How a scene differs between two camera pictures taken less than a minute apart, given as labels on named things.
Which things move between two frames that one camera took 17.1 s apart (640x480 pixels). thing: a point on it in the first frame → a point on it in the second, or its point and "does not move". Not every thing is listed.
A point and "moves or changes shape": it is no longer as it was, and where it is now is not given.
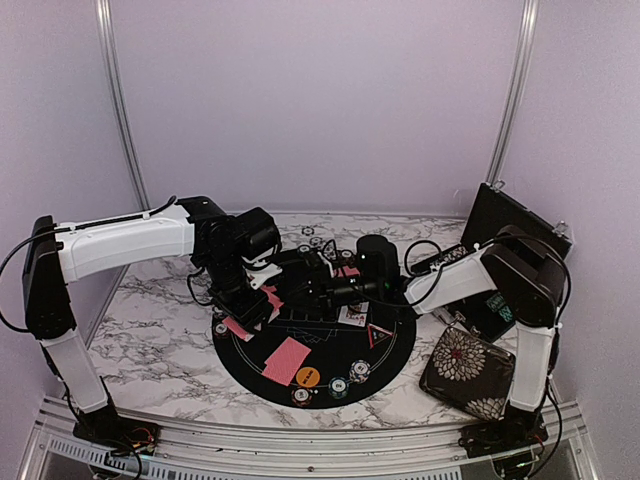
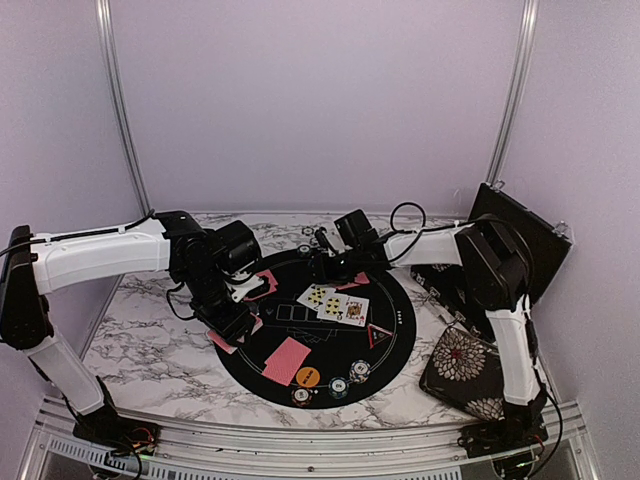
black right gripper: x=329 y=290 → x=324 y=272
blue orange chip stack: x=359 y=371 does not move
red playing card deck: x=238 y=329 moves or changes shape
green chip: x=338 y=387 does not move
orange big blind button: x=308 y=377 does not move
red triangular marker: x=376 y=335 does not move
